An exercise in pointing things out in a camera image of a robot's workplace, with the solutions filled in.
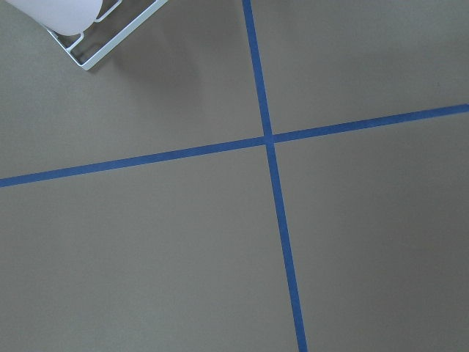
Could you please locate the white plastic cup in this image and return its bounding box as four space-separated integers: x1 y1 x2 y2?
7 0 103 36

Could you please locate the white wire cup rack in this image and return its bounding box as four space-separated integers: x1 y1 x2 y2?
46 0 168 71

